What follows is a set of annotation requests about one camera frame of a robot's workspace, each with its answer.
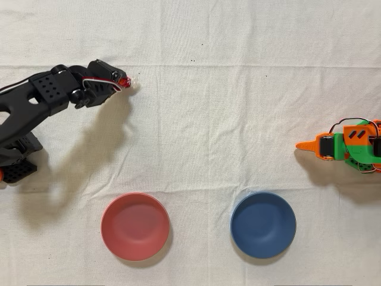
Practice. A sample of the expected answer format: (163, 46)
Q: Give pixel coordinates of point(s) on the red candy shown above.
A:
(126, 82)

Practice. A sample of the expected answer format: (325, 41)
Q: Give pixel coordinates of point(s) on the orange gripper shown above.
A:
(326, 147)

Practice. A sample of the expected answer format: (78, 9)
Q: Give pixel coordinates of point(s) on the white cloth table cover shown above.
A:
(208, 134)

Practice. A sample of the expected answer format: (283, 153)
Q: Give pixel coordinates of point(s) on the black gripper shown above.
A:
(105, 70)

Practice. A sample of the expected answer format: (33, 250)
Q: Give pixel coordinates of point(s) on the red bowl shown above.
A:
(135, 226)

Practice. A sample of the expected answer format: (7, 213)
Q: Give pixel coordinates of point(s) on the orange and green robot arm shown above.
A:
(357, 149)

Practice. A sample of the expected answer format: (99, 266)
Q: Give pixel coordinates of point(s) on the orange base clamp knob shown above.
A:
(1, 174)

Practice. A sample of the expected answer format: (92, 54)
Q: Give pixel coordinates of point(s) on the blue bowl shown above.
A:
(263, 225)

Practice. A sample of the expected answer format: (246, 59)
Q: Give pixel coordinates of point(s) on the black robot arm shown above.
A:
(18, 110)

